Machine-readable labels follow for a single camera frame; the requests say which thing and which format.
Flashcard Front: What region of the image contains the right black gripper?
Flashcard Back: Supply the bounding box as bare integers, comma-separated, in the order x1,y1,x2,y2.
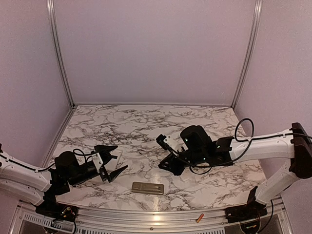
158,149,207,176

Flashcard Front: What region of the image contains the white remote control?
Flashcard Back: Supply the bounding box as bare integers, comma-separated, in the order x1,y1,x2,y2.
114,149,123,164

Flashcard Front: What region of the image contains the white battery cover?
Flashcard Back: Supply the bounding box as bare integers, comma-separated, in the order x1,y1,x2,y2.
180,176,190,182

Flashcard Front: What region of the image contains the clear handle screwdriver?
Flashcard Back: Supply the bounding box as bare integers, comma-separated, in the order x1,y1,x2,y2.
139,152,155,163

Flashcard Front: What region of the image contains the beige grey remote control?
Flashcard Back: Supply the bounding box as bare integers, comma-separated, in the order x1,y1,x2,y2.
131,182,164,195

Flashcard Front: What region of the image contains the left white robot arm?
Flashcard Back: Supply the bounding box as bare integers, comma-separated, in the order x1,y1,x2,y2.
0,145,127,217

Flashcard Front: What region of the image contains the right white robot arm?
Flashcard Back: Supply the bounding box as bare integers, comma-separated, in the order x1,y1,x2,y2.
156,122,312,218

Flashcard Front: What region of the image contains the orange battery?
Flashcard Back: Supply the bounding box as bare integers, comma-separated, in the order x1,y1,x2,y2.
195,214,204,223

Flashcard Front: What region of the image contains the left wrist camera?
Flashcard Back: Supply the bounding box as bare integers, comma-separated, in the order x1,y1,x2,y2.
92,151,115,173

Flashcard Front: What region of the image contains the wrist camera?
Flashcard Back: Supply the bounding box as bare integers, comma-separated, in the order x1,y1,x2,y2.
92,151,115,173
156,134,182,152

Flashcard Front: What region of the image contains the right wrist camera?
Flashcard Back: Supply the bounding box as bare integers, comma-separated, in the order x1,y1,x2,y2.
156,134,182,152

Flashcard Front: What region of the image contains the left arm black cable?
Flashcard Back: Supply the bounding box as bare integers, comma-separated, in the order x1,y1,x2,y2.
0,148,96,171

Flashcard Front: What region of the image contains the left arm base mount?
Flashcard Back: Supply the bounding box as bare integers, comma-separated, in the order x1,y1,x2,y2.
35,195,78,222

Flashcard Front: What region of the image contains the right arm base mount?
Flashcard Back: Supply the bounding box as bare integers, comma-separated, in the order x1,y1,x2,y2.
225,186,268,223

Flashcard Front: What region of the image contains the front aluminium rail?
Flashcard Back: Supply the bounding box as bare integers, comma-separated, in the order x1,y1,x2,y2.
9,197,293,234

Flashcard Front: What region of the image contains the left aluminium frame post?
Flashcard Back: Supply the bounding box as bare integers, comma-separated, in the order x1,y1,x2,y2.
47,0,75,109

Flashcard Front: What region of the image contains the aluminium frame post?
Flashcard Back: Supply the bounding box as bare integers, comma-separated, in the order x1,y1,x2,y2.
47,0,75,109
231,0,263,110

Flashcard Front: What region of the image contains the right aluminium frame post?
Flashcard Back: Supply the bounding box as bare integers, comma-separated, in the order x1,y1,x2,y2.
231,0,263,110

